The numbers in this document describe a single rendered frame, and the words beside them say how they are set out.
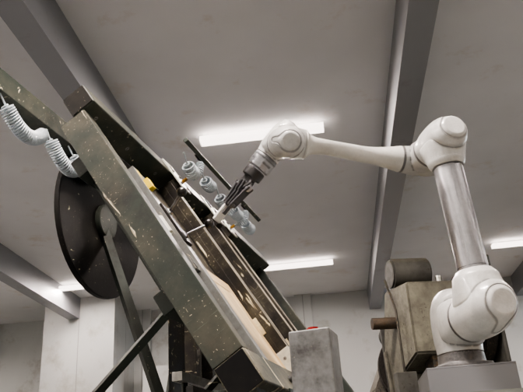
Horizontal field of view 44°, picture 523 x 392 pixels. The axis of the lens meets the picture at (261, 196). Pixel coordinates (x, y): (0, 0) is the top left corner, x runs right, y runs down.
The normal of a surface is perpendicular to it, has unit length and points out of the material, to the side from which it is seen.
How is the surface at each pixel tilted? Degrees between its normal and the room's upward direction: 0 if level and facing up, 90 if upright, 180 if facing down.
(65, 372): 90
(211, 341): 90
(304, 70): 180
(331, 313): 90
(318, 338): 90
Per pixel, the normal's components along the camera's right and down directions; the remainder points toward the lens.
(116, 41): 0.07, 0.91
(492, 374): -0.12, -0.40
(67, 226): 0.95, -0.18
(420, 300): 0.10, -0.39
